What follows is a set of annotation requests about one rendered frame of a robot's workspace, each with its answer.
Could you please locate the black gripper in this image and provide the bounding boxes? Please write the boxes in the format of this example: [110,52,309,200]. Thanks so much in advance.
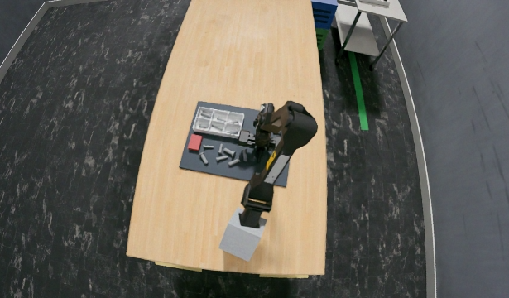
[238,130,282,151]

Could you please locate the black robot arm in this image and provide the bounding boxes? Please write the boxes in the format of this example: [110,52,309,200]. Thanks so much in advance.
[238,100,318,229]

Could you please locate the red rectangular block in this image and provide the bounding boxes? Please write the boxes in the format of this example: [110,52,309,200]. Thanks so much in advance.
[188,135,202,151]

